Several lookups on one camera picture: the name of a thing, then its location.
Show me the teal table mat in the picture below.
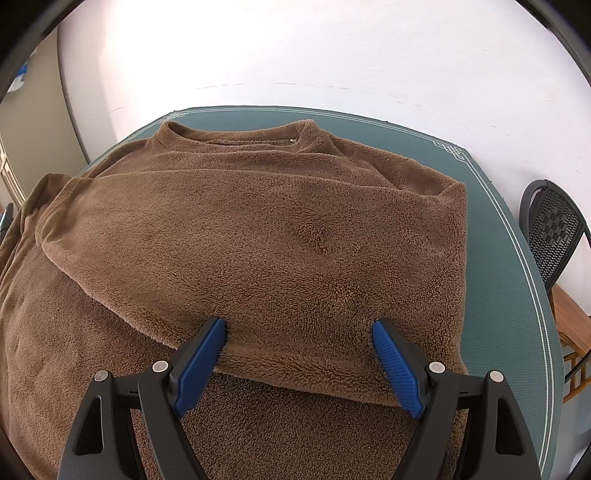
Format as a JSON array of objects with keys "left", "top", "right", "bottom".
[{"left": 74, "top": 106, "right": 568, "bottom": 480}]

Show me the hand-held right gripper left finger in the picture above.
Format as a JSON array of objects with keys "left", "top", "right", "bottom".
[{"left": 56, "top": 315, "right": 228, "bottom": 480}]

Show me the wooden chair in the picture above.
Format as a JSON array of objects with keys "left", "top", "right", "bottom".
[{"left": 549, "top": 282, "right": 591, "bottom": 406}]

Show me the blue and white packet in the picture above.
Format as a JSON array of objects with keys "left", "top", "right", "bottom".
[{"left": 8, "top": 56, "right": 31, "bottom": 93}]

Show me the beige door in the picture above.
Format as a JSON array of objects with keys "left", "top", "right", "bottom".
[{"left": 0, "top": 33, "right": 91, "bottom": 209}]

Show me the black mesh chair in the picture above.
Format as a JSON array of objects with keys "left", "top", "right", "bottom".
[{"left": 519, "top": 179, "right": 591, "bottom": 292}]

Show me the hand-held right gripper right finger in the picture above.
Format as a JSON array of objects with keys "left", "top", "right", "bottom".
[{"left": 372, "top": 319, "right": 542, "bottom": 480}]

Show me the brown fleece sweater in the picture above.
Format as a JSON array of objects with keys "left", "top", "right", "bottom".
[{"left": 0, "top": 119, "right": 472, "bottom": 480}]

